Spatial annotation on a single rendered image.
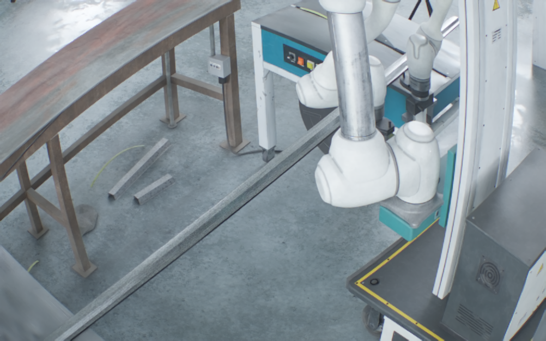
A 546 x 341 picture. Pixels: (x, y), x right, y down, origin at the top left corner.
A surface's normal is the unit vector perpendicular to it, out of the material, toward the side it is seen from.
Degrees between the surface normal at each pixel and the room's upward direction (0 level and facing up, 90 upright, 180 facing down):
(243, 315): 0
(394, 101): 90
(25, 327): 0
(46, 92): 0
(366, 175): 77
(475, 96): 90
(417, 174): 86
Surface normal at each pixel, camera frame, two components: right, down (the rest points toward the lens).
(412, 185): 0.18, 0.65
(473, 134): 0.64, 0.44
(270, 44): -0.71, 0.46
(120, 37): -0.05, -0.79
